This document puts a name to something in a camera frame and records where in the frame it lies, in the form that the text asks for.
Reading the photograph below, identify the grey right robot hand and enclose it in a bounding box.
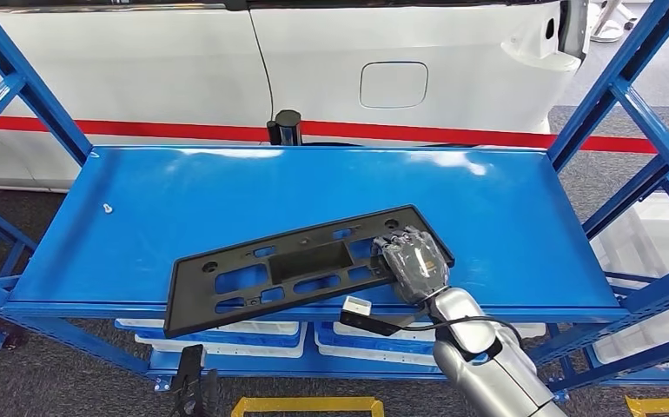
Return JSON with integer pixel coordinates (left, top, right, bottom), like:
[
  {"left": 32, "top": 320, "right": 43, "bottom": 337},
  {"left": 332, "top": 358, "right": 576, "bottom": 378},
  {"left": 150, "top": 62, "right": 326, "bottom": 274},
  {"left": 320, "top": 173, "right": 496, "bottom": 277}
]
[{"left": 371, "top": 225, "right": 452, "bottom": 307}]

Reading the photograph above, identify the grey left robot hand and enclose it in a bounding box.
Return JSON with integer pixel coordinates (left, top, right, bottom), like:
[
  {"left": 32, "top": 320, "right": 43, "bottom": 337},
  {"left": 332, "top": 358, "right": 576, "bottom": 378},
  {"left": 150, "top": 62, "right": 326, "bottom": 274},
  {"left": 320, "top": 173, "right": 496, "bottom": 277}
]
[{"left": 176, "top": 369, "right": 222, "bottom": 417}]

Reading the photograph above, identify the black plastic plate bracket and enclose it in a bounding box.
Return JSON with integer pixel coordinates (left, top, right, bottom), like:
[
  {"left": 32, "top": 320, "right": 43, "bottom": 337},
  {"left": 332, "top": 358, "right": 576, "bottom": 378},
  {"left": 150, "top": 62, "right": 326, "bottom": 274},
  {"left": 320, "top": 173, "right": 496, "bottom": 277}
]
[{"left": 162, "top": 204, "right": 456, "bottom": 340}]

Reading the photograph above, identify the white plastic crate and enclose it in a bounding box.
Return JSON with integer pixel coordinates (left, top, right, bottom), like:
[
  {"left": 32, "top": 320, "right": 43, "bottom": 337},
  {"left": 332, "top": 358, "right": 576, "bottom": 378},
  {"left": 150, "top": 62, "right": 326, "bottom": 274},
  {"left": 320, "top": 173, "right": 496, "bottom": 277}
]
[
  {"left": 134, "top": 334, "right": 309, "bottom": 359},
  {"left": 590, "top": 192, "right": 669, "bottom": 277},
  {"left": 332, "top": 321, "right": 547, "bottom": 341},
  {"left": 590, "top": 288, "right": 669, "bottom": 369},
  {"left": 114, "top": 319, "right": 301, "bottom": 337},
  {"left": 314, "top": 345, "right": 436, "bottom": 367}
]

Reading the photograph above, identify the white car body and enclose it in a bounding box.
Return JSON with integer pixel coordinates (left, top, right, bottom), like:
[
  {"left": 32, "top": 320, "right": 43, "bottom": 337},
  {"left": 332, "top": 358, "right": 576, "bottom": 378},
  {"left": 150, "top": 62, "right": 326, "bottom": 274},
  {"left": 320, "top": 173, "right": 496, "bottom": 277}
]
[{"left": 0, "top": 0, "right": 592, "bottom": 194}]

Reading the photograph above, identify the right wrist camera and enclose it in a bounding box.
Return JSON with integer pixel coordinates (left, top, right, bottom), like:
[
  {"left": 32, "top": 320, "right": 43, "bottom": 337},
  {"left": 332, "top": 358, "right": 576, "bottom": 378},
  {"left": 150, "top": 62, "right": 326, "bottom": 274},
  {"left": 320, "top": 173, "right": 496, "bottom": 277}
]
[{"left": 340, "top": 295, "right": 427, "bottom": 339}]

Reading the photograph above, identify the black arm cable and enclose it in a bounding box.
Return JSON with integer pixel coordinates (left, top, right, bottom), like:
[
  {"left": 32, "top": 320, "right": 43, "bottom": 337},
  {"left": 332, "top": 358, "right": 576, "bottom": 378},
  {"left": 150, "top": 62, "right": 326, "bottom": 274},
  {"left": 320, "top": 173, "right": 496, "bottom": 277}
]
[{"left": 394, "top": 314, "right": 525, "bottom": 349}]

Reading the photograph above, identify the black barrier post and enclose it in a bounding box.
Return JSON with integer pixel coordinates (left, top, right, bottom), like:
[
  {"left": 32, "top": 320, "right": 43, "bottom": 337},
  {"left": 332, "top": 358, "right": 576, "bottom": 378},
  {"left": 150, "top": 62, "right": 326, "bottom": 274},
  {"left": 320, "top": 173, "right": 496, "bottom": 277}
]
[{"left": 266, "top": 109, "right": 303, "bottom": 146}]

